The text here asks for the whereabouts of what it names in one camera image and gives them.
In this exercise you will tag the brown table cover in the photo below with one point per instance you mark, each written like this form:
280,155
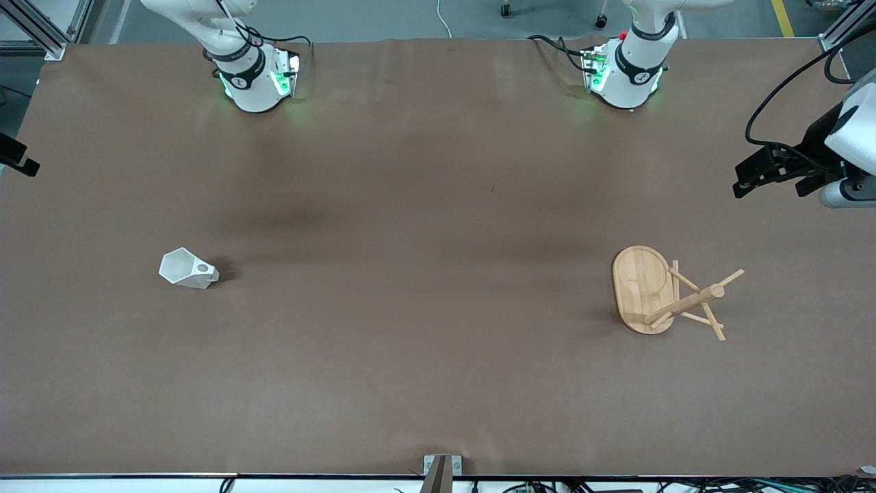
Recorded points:
438,308

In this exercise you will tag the white faceted cup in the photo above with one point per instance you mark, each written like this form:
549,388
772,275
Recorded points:
181,267

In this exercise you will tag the black caster wheel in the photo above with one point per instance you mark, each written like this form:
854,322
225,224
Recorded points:
601,21
506,9

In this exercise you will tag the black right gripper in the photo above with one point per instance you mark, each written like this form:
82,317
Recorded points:
14,155

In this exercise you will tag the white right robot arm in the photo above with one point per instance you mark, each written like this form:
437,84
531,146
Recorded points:
253,89

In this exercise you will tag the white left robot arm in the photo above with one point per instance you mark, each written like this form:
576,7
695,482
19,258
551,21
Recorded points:
629,75

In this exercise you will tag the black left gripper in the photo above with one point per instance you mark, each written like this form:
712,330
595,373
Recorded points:
814,146

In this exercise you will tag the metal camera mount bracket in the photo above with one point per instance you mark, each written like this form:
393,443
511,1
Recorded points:
441,472

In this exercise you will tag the aluminium frame post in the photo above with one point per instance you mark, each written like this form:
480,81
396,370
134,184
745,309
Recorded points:
41,31
838,34

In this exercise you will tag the wooden cup rack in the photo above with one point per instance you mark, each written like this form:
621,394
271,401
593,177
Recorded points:
640,287

